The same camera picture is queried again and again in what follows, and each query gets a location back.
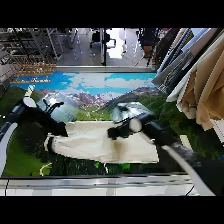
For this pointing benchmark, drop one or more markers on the silver frame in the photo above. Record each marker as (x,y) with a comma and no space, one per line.
(100,184)

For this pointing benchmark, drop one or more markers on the grey hanging garment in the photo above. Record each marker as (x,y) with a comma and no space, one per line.
(173,68)

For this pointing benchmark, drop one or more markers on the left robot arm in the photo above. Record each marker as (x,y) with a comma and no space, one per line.
(24,115)

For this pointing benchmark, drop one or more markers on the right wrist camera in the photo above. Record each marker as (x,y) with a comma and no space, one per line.
(122,109)

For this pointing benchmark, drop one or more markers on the beige hanging garment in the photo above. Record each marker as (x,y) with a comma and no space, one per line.
(206,86)

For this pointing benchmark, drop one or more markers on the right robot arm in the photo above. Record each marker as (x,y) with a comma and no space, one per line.
(166,138)

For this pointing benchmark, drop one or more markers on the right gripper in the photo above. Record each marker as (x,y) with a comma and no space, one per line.
(119,131)

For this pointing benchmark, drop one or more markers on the cream garment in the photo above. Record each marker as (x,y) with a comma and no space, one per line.
(90,141)

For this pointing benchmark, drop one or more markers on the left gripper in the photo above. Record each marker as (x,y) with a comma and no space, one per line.
(58,129)

